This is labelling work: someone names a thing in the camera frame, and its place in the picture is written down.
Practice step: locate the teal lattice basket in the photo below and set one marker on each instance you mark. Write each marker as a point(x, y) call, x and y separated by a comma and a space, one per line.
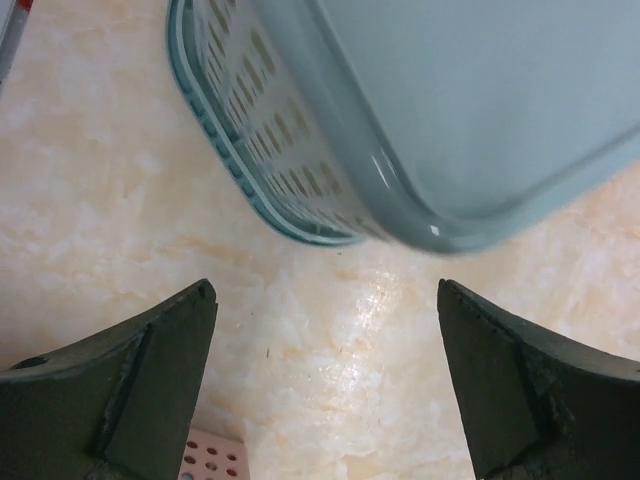
point(447, 126)

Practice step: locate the pink tray basket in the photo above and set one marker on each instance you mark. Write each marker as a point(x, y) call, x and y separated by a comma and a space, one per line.
point(208, 456)

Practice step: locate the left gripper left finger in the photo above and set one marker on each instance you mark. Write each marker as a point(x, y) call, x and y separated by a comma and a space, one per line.
point(115, 405)

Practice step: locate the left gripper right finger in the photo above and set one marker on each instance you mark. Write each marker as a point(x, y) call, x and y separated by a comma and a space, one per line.
point(535, 404)

